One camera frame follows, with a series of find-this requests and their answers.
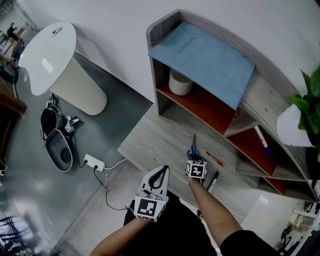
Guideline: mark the wooden shelf unit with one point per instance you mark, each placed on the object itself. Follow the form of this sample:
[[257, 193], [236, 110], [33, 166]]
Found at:
[[265, 100]]

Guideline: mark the small grey clip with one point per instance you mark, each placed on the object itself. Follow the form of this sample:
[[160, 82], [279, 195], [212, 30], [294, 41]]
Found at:
[[57, 32]]

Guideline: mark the red pen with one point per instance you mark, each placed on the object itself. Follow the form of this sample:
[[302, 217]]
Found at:
[[214, 158]]

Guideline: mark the white power strip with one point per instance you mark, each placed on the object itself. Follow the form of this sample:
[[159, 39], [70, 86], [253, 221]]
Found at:
[[93, 162]]

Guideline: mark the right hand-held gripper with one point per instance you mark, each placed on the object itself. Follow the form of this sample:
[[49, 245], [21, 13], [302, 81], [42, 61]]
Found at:
[[196, 170]]

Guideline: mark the blue-capped white marker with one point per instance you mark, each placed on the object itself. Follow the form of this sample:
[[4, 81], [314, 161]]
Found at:
[[261, 138]]

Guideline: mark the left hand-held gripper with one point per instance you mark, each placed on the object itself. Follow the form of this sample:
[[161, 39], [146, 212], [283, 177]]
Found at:
[[146, 208]]

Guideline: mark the spare hand-held gripper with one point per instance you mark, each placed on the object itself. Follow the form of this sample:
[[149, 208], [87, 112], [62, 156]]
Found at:
[[69, 128], [52, 101]]

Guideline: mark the green plant in white pot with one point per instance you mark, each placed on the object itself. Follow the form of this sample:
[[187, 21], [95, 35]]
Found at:
[[290, 130]]

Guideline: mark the white cylindrical cup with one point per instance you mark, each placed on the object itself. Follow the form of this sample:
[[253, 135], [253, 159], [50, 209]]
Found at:
[[178, 85]]

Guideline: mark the person's left forearm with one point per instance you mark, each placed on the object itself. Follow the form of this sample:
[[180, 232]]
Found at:
[[117, 237]]

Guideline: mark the person's right forearm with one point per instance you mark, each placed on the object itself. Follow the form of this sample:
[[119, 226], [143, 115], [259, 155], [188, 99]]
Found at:
[[212, 212]]

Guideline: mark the black marker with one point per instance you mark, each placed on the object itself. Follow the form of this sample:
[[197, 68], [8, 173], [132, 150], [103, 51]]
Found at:
[[213, 182]]

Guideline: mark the person's black trousers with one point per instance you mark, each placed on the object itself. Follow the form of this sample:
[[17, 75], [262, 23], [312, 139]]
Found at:
[[175, 230]]

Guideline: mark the white office desk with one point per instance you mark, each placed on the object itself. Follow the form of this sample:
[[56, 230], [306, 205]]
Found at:
[[298, 211]]

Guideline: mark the white round pedestal table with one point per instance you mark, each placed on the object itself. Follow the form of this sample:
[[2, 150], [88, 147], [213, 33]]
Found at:
[[50, 55]]

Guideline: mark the person's black top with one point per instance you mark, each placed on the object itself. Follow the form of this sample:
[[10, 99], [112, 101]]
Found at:
[[250, 245]]

